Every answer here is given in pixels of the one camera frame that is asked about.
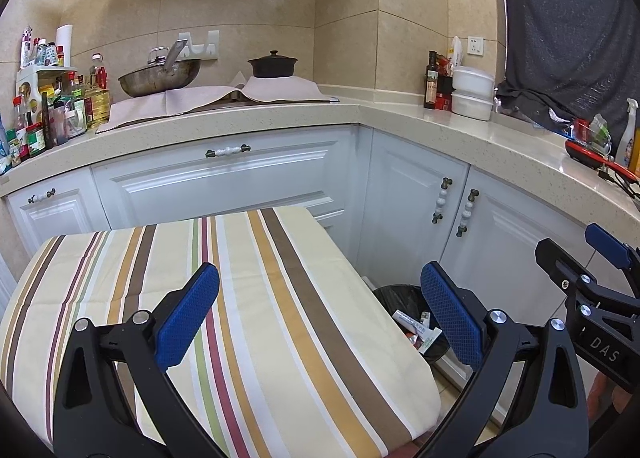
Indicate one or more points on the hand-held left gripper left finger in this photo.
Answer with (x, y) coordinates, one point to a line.
(187, 318)

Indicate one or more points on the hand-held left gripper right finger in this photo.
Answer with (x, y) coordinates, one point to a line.
(452, 318)

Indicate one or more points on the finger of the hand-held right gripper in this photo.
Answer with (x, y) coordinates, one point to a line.
(607, 244)
(555, 258)

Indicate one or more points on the white milk powder sachet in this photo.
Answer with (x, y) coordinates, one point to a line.
(407, 320)

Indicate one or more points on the black trash bin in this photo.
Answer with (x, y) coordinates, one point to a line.
(395, 298)

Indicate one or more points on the person's right forearm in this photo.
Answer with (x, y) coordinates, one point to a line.
(597, 390)

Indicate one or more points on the white paper box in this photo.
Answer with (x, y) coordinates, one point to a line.
(430, 340)

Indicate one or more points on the red and black tool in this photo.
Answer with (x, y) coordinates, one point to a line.
(587, 153)

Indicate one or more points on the striped tablecloth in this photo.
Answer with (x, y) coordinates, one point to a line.
(280, 288)

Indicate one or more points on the white spray bottle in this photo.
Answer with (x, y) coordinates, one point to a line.
(629, 135)

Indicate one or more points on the narrow white cabinet door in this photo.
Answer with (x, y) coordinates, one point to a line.
(400, 218)

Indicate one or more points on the clear plastic bag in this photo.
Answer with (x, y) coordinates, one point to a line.
(599, 130)

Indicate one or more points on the wide white drawer front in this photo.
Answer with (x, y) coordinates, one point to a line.
(225, 182)

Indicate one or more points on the small white drawer front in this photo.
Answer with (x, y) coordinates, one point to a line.
(60, 218)

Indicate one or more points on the white lidded bowl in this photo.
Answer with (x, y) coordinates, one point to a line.
(472, 80)
(472, 106)

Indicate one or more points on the red packet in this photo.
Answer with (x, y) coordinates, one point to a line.
(443, 95)

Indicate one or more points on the beige stone countertop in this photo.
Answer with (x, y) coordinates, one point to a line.
(400, 122)

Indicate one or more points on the dark glass bottle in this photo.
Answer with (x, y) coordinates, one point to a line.
(431, 82)

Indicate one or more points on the beige stove cover cloth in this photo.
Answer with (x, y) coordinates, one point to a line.
(200, 100)

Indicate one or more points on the dark hanging cloth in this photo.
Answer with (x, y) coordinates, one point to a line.
(575, 27)

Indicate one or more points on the white plastic bag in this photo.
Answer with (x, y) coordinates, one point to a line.
(456, 55)

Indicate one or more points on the yellow cooking oil bottle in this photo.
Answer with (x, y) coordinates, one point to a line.
(97, 105)

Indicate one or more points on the row of condiment bottles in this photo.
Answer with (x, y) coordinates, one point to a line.
(50, 122)

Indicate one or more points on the steel wok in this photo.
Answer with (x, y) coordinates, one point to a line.
(155, 80)

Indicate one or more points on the black lidded pot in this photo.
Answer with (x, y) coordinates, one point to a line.
(272, 65)

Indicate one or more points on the white spice shelf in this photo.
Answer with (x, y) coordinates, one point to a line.
(30, 77)

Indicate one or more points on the paper towel roll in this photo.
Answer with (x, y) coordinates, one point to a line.
(64, 42)

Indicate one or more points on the white wall outlet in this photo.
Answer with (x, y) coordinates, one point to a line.
(476, 46)

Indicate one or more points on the white wall rack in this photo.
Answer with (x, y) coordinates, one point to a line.
(202, 45)

